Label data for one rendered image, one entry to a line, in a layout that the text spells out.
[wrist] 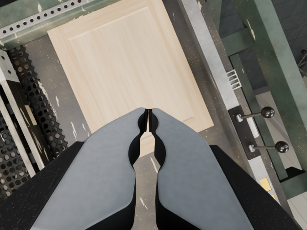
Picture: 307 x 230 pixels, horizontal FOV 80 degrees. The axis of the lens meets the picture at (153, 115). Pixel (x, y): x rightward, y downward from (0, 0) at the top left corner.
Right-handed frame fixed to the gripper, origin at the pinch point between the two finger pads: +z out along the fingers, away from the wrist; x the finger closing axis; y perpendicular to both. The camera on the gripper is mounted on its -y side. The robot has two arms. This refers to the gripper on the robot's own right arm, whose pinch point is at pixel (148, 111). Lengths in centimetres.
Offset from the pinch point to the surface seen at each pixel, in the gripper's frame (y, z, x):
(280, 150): 32, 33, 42
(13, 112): 28, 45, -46
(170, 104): 26, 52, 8
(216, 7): -5, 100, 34
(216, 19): 0, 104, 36
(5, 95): 24, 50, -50
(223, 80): 17, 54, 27
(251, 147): 37, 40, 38
